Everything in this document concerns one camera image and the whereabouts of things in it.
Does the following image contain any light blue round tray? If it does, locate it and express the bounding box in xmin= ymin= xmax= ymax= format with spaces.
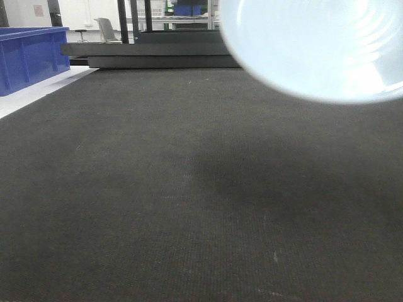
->
xmin=219 ymin=0 xmax=402 ymax=104

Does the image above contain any grey chair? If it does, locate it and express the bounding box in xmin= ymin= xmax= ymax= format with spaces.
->
xmin=94 ymin=18 xmax=122 ymax=44

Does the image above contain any black metal frame base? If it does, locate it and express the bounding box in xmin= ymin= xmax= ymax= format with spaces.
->
xmin=61 ymin=1 xmax=239 ymax=69

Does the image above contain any black textured table mat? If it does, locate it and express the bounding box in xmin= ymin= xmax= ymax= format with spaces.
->
xmin=1 ymin=69 xmax=402 ymax=301

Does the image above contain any blue plastic crate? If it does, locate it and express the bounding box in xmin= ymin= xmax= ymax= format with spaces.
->
xmin=1 ymin=27 xmax=70 ymax=96

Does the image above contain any black stool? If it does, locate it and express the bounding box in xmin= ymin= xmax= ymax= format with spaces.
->
xmin=74 ymin=29 xmax=88 ymax=43

